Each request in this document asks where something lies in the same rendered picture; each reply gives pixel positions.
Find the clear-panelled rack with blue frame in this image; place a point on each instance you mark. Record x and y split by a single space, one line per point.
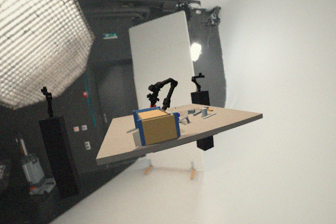
156 124

